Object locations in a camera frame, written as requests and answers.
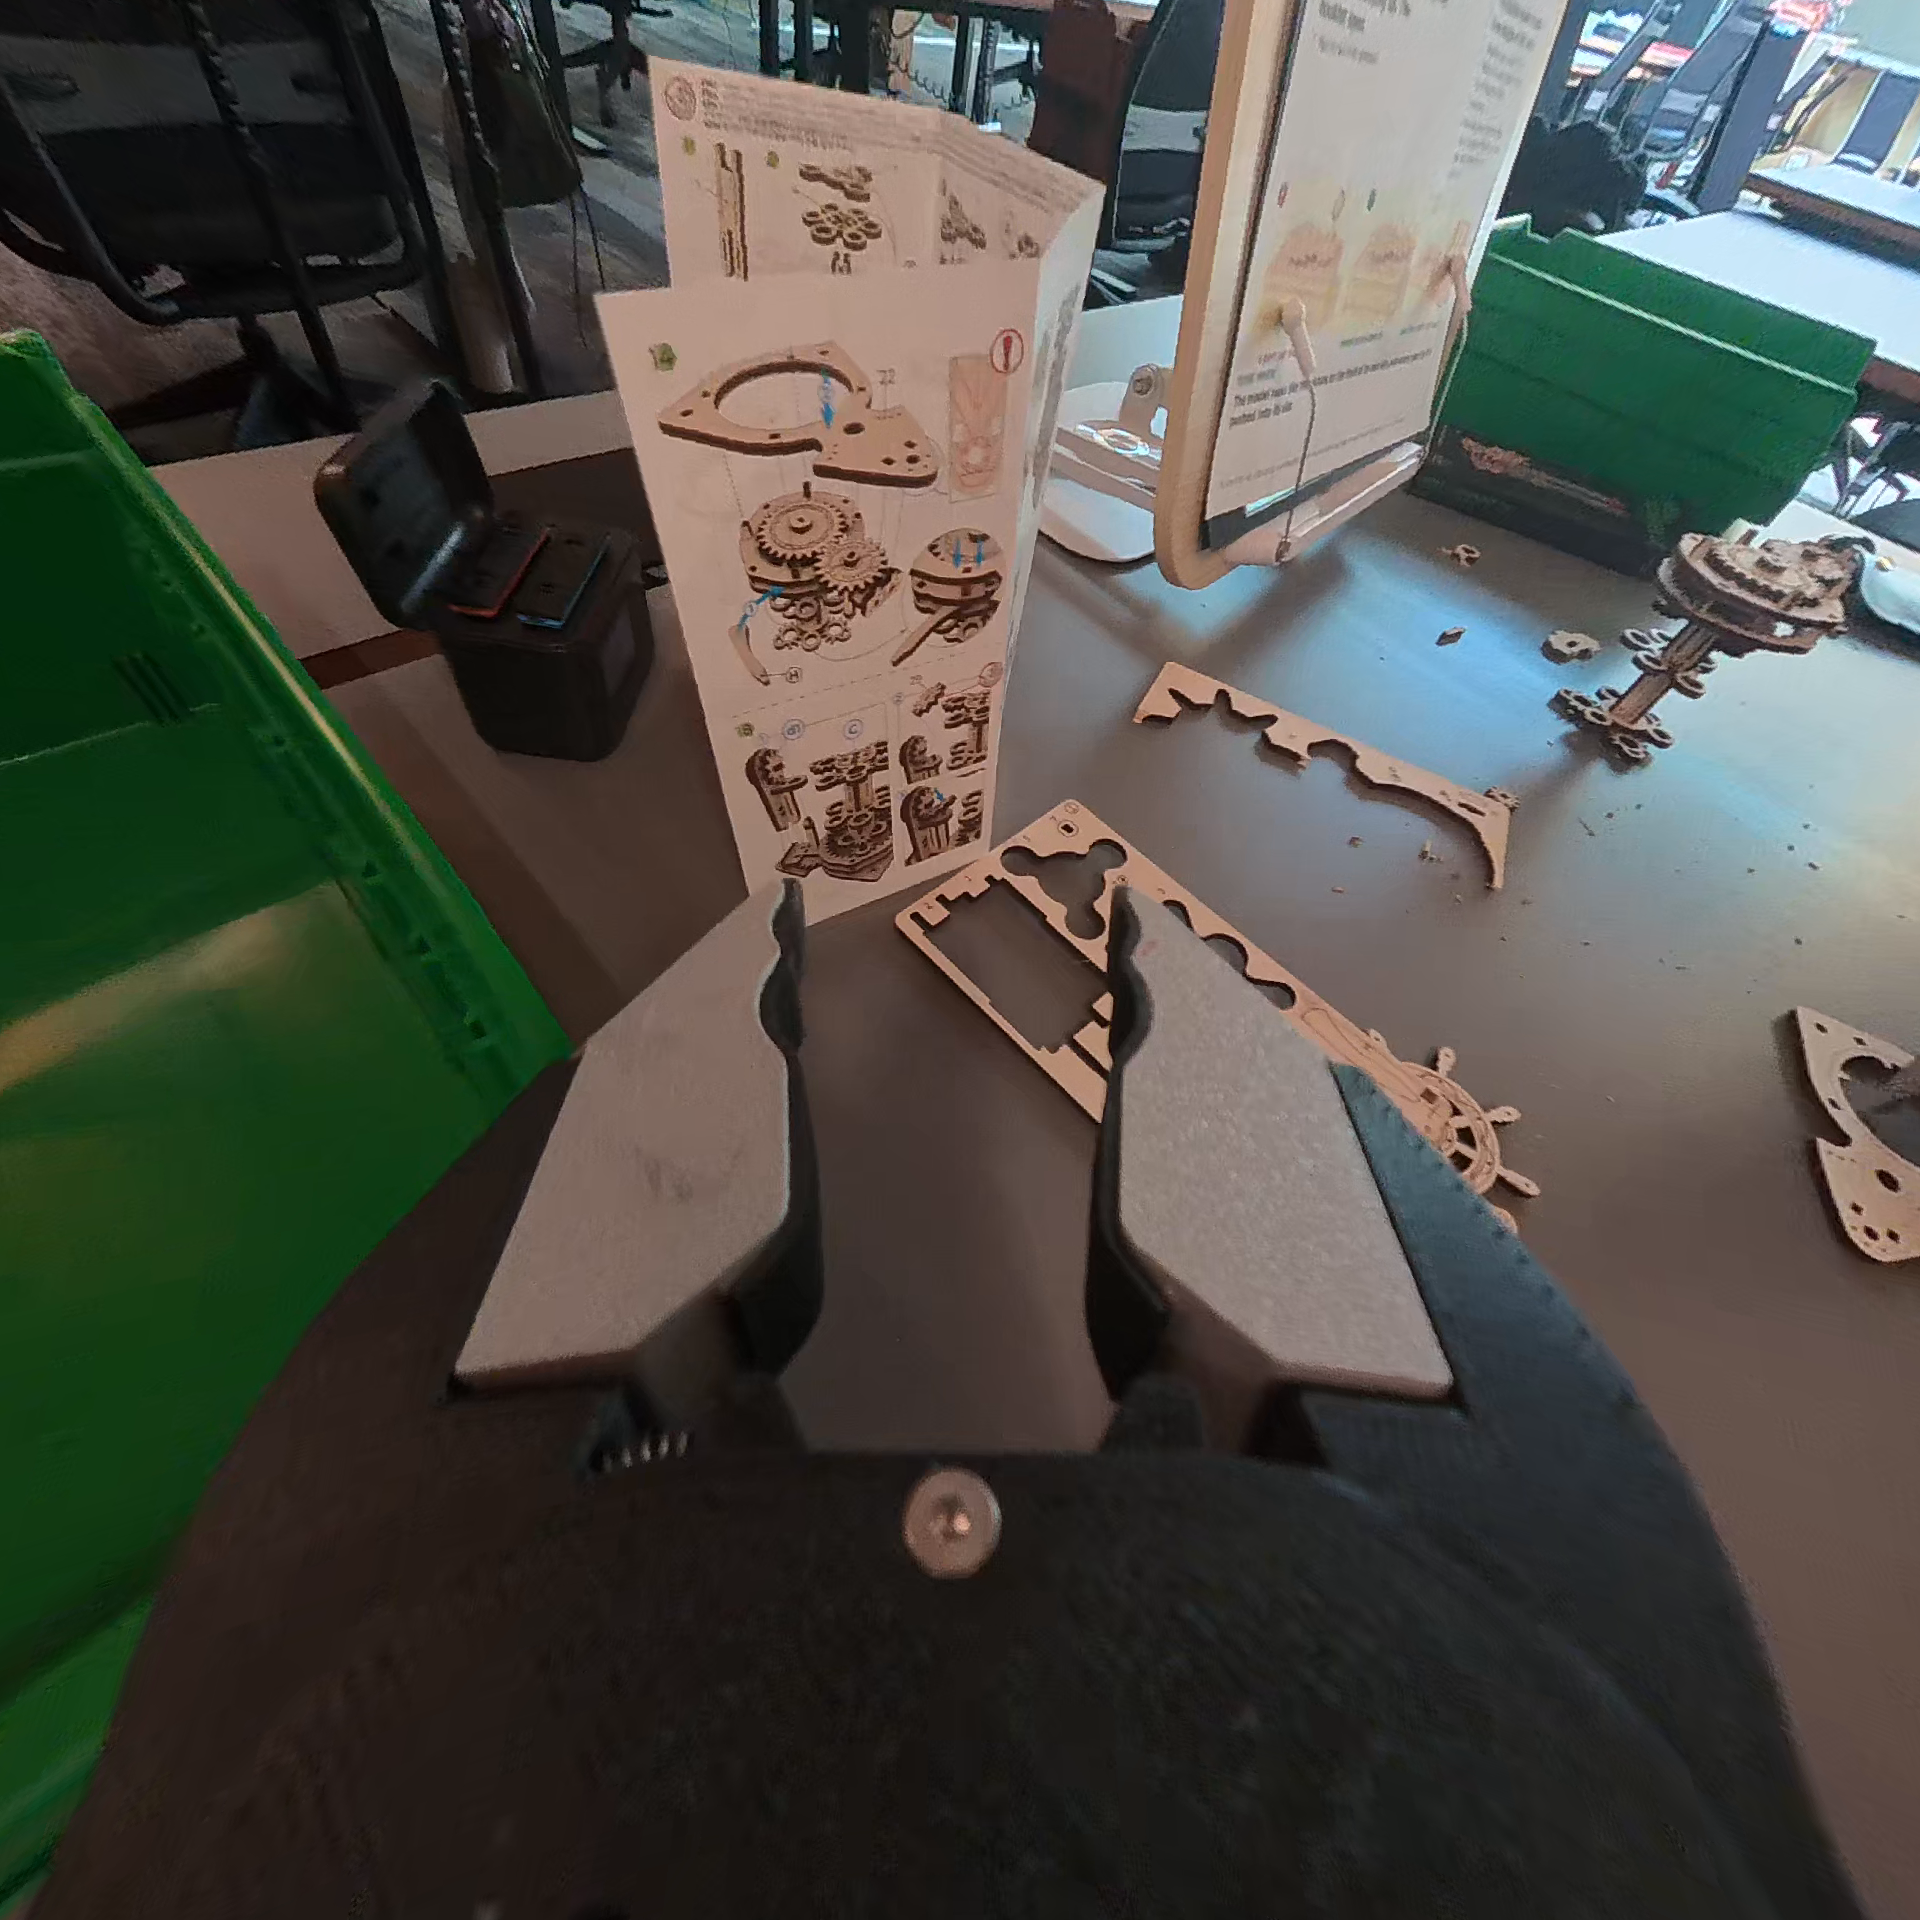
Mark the folded instruction leaflet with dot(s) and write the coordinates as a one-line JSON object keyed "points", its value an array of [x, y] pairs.
{"points": [[841, 601]]}

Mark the wooden ship wheel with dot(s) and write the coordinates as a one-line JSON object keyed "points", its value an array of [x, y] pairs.
{"points": [[1478, 1125]]}

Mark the instruction sheet on stand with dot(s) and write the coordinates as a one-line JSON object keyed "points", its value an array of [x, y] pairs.
{"points": [[1351, 225]]}

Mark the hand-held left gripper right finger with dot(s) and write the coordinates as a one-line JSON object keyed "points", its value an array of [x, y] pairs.
{"points": [[1260, 1184]]}

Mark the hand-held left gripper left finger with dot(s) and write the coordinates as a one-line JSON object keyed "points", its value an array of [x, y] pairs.
{"points": [[645, 1170]]}

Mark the wavy wooden sheet offcut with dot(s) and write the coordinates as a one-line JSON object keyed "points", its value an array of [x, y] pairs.
{"points": [[1463, 810]]}

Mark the black battery case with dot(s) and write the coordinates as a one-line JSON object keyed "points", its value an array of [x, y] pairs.
{"points": [[541, 674]]}

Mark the wooden gear model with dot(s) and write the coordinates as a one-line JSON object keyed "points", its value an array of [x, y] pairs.
{"points": [[1754, 579]]}

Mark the green plastic bin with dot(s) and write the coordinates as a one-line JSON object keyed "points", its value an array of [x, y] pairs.
{"points": [[1651, 345], [225, 901]]}

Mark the wooden sheet with rectangular cutout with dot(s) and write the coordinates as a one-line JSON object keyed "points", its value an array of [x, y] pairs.
{"points": [[1372, 1043]]}

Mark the black model kit box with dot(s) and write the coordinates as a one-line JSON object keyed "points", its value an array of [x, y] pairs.
{"points": [[1545, 502]]}

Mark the small wooden bracket piece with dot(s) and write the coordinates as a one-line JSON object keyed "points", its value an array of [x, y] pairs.
{"points": [[1573, 647]]}

